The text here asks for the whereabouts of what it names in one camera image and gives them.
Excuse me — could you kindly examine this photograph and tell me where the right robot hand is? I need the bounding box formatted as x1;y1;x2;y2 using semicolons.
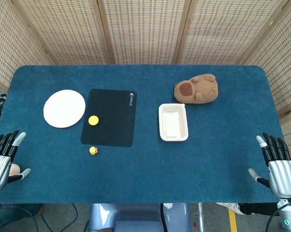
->
248;132;291;201

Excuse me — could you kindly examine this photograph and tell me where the light blue robot base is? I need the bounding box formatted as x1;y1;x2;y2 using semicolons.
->
88;203;191;232

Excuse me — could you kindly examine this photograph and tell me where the round white paper plate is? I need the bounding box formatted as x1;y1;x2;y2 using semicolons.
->
43;89;86;129

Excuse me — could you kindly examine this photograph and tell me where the yellow round disc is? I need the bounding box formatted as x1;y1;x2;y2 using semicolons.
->
87;115;100;126

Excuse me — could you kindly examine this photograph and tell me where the white rectangular food container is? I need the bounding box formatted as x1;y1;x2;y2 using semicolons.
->
158;103;189;142

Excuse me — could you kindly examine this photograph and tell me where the brown capybara plush toy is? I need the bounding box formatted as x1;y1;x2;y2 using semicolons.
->
174;73;219;104

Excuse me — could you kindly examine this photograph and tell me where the black mouse pad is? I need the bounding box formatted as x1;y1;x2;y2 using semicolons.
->
80;88;138;147

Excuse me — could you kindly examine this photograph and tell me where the blue felt table cover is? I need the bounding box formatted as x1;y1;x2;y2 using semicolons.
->
0;65;285;204

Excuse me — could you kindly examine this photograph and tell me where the woven folding screen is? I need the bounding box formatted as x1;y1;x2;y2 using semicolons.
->
0;0;291;174

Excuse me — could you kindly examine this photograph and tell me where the black cable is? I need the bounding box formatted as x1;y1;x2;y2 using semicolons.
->
265;209;285;232
0;204;40;232

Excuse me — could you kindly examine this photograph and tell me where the blue cable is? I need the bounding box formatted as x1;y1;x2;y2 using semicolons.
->
40;203;89;232

